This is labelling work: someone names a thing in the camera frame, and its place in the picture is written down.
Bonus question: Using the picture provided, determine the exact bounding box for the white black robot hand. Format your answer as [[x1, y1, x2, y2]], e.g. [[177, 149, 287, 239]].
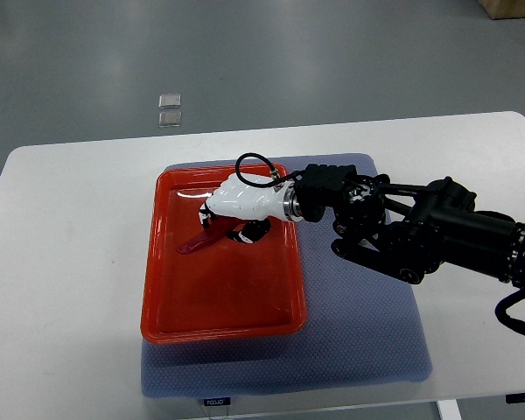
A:
[[199, 172, 302, 244]]

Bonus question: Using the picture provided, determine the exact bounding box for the red pepper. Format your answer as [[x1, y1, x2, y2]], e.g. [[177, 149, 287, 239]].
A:
[[177, 216, 243, 255]]

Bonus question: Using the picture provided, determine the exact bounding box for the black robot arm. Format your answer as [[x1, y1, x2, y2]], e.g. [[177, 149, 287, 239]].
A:
[[259, 156, 525, 336]]

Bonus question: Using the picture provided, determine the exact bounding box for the red plastic tray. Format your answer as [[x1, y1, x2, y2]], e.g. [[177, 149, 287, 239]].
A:
[[141, 164, 307, 345]]

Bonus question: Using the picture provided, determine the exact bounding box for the upper metal floor plate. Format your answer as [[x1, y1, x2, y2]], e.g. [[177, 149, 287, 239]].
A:
[[158, 94, 181, 109]]

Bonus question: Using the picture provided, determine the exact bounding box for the blue-grey mesh mat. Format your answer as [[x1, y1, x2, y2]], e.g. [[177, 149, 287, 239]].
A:
[[139, 152, 434, 400]]

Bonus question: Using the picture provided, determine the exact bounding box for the white table leg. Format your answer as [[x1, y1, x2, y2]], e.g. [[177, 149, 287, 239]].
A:
[[437, 399, 462, 420]]

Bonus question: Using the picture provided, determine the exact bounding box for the cardboard box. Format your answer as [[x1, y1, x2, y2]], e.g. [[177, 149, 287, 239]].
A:
[[479, 0, 525, 20]]

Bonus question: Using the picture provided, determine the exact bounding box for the black table label right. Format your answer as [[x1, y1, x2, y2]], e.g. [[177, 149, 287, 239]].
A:
[[505, 393, 525, 404]]

